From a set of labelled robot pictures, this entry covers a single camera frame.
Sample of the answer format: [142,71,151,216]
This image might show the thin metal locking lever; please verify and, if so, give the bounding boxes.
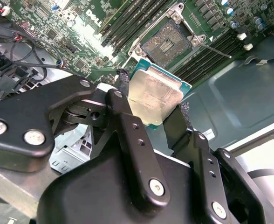
[201,43,233,58]

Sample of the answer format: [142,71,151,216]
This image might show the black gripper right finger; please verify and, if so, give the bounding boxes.
[162,101,267,224]

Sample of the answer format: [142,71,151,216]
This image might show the silver CPU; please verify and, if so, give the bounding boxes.
[127,58,192,130]

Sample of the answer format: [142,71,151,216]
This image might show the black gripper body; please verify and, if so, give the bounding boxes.
[36,144,268,224]

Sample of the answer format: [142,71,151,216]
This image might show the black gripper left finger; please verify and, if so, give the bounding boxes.
[0,69,171,212]

